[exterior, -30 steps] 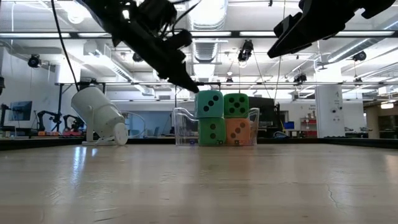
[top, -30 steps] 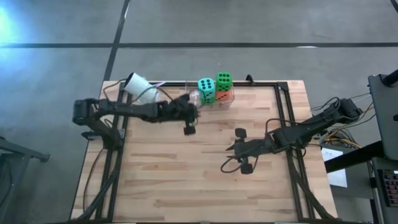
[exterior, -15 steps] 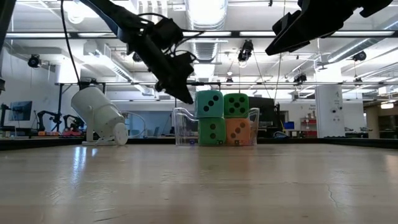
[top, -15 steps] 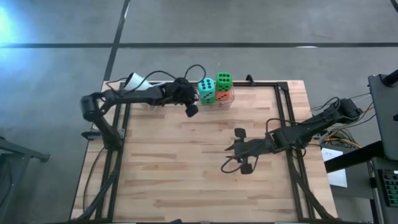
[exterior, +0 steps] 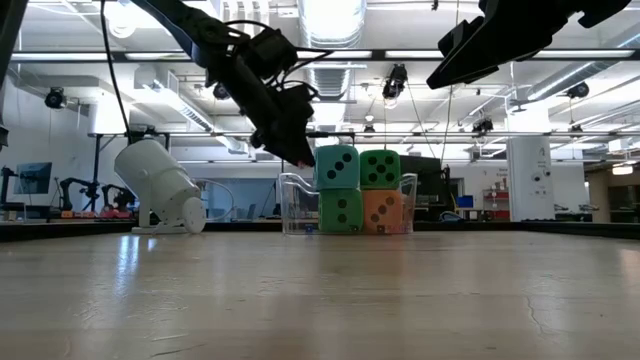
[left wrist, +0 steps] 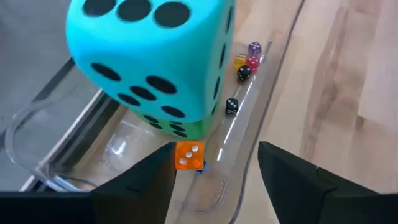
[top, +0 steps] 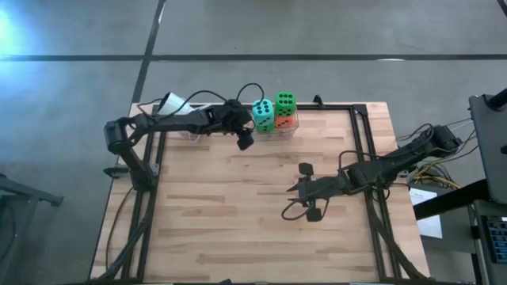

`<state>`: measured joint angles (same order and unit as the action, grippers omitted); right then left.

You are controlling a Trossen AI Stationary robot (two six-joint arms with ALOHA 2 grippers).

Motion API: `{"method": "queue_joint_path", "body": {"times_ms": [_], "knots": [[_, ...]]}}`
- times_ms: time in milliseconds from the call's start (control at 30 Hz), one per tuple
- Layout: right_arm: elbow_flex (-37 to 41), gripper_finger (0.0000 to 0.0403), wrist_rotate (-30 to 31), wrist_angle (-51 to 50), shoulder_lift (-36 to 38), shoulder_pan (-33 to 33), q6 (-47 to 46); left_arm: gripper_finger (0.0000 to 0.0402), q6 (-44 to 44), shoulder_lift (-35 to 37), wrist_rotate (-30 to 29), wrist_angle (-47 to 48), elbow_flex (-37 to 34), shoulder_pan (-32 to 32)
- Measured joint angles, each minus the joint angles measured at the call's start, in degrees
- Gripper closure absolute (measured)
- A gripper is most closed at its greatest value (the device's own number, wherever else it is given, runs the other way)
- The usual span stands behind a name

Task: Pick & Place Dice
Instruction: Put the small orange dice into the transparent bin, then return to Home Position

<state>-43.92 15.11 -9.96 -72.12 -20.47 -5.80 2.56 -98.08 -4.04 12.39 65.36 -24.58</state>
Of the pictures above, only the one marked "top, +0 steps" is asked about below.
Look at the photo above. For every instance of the black stand beam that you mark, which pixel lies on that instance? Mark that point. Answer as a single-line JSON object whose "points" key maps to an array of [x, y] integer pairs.
{"points": [[447, 200]]}

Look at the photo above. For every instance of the clear plastic bin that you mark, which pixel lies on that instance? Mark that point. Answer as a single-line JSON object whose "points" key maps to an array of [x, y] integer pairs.
{"points": [[289, 134]]}

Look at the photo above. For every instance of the backlit keyboard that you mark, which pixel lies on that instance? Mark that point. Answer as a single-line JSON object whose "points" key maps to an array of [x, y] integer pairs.
{"points": [[497, 237]]}

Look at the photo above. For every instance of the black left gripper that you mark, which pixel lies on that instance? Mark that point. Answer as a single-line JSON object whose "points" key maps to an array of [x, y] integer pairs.
{"points": [[233, 116]]}

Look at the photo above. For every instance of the large orange foam die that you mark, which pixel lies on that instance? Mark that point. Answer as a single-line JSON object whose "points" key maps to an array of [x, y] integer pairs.
{"points": [[285, 122]]}

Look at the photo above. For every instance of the black stand pole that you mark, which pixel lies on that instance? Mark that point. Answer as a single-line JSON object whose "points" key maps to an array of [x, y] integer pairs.
{"points": [[499, 99]]}

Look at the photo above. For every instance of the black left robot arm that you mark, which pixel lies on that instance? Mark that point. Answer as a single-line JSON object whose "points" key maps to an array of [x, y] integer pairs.
{"points": [[174, 120]]}

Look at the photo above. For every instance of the white paper sheet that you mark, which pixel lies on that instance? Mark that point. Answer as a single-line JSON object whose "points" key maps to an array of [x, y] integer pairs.
{"points": [[431, 227]]}

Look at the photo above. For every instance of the grey metal stand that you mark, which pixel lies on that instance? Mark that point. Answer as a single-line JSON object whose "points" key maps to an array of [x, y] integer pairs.
{"points": [[27, 192]]}

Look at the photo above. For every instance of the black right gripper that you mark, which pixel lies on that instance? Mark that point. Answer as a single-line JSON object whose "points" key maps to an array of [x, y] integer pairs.
{"points": [[321, 190]]}

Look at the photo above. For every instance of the grey equipment cabinet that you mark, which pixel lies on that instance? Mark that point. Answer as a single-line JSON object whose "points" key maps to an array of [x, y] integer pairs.
{"points": [[487, 150]]}

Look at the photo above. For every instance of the white bullet security camera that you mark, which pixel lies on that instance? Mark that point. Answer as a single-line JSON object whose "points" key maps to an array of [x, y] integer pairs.
{"points": [[172, 103]]}

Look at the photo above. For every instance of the black aluminium table frame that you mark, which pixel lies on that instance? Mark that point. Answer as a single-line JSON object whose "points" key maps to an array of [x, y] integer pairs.
{"points": [[336, 107]]}

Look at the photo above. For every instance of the large teal foam die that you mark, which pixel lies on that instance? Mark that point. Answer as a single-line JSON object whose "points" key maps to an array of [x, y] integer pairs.
{"points": [[263, 111]]}

